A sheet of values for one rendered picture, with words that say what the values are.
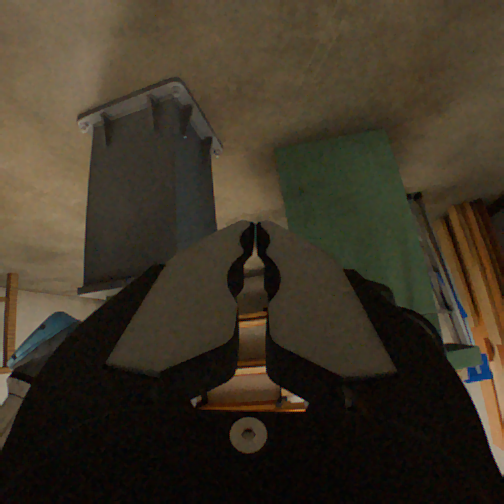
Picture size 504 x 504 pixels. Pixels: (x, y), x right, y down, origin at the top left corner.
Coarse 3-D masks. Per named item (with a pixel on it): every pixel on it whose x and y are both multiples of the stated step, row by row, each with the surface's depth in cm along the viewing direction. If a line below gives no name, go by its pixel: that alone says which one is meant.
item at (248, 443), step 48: (96, 432) 4; (144, 432) 4; (192, 432) 4; (240, 432) 4; (288, 432) 4; (336, 432) 4; (384, 432) 4; (48, 480) 3; (96, 480) 4; (144, 480) 4; (192, 480) 4; (240, 480) 4; (288, 480) 4; (336, 480) 4; (384, 480) 4; (432, 480) 4
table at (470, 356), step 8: (448, 344) 97; (456, 344) 94; (464, 344) 90; (448, 352) 83; (456, 352) 82; (464, 352) 82; (472, 352) 81; (480, 352) 81; (456, 360) 82; (464, 360) 81; (472, 360) 81; (480, 360) 80; (456, 368) 81
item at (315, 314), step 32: (256, 224) 13; (288, 256) 9; (320, 256) 9; (288, 288) 8; (320, 288) 8; (352, 288) 8; (288, 320) 7; (320, 320) 7; (352, 320) 7; (288, 352) 6; (320, 352) 6; (352, 352) 6; (384, 352) 6; (288, 384) 7; (320, 384) 6
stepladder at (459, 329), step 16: (416, 224) 169; (432, 224) 164; (432, 240) 165; (432, 256) 160; (432, 272) 160; (448, 272) 156; (432, 288) 175; (448, 288) 153; (448, 304) 156; (448, 320) 163; (464, 320) 148; (464, 336) 146; (480, 368) 141
